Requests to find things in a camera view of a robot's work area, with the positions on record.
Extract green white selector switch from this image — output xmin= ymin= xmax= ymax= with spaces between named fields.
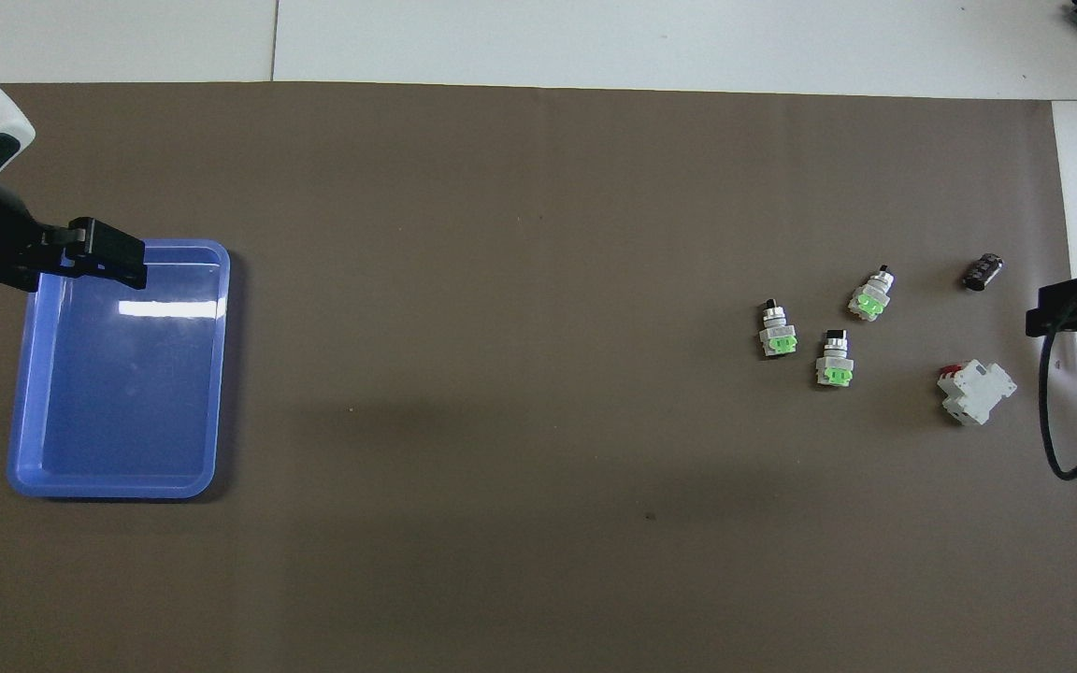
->
xmin=815 ymin=327 xmax=854 ymax=388
xmin=847 ymin=265 xmax=897 ymax=322
xmin=758 ymin=299 xmax=799 ymax=361

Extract small black electronic component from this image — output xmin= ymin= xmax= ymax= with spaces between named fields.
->
xmin=963 ymin=252 xmax=1006 ymax=292

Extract white circuit breaker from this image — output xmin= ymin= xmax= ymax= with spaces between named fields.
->
xmin=937 ymin=360 xmax=1018 ymax=427

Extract blue plastic tray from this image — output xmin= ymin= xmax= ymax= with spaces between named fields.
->
xmin=7 ymin=239 xmax=232 ymax=500

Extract brown table mat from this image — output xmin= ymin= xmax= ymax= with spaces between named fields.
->
xmin=0 ymin=81 xmax=1077 ymax=673

